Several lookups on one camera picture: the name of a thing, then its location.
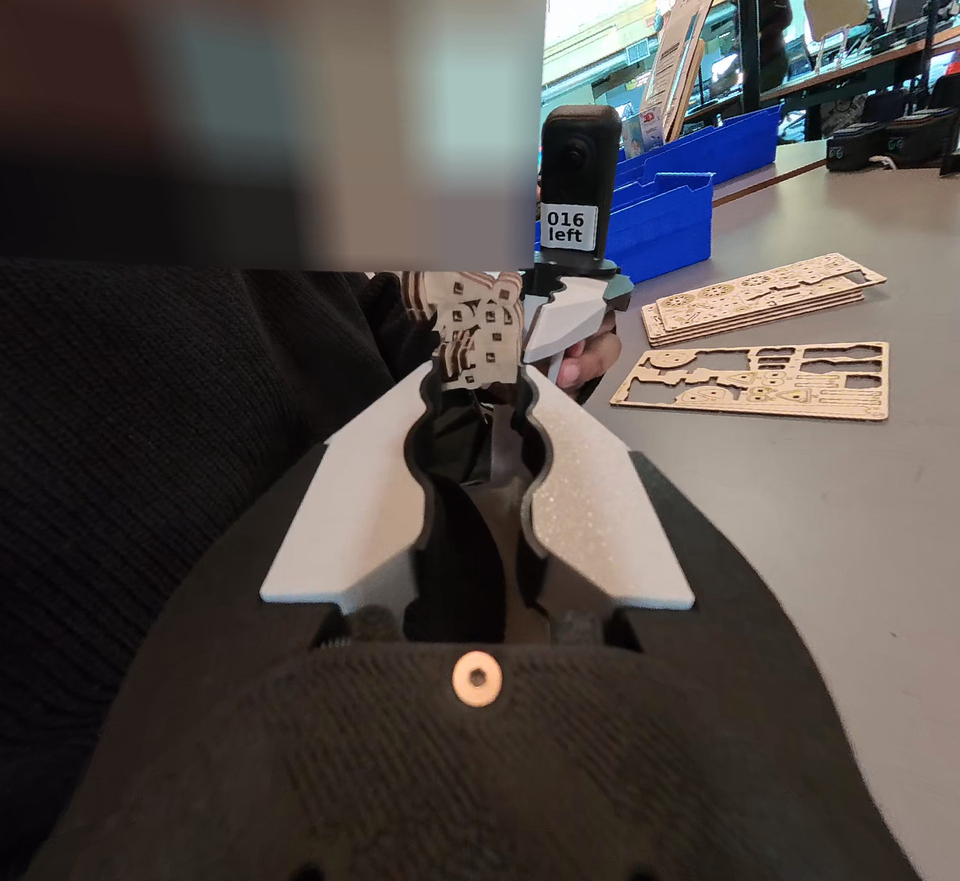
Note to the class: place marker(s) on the stack of wooden puzzle sheets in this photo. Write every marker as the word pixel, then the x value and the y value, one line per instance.
pixel 757 300

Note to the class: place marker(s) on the background wooden table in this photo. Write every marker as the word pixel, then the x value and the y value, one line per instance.
pixel 862 67

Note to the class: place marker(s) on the long blue plastic bin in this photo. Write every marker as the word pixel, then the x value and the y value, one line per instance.
pixel 720 142

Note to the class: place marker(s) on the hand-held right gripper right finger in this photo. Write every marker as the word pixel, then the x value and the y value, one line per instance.
pixel 600 513

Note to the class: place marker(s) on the person's left forearm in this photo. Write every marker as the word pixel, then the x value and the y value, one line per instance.
pixel 390 326

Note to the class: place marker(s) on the wooden puzzle model assembly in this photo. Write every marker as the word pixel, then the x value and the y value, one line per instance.
pixel 480 326

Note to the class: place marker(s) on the short blue plastic bin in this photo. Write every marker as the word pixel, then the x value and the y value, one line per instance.
pixel 660 228

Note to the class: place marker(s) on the grey desk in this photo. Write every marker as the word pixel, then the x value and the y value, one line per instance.
pixel 825 521

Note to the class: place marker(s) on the person's left hand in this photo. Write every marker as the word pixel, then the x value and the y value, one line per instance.
pixel 592 360

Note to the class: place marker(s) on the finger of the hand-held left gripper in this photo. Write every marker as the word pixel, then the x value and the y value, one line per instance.
pixel 562 322

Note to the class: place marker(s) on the black device with round lenses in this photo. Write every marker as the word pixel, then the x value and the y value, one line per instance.
pixel 926 138
pixel 859 146

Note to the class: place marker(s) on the leaning brown cardboard board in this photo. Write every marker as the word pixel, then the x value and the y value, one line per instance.
pixel 694 33

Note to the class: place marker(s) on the punched-out wooden puzzle sheet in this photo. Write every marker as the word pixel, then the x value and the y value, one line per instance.
pixel 750 401

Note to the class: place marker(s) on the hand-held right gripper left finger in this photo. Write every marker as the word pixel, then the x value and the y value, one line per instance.
pixel 352 506

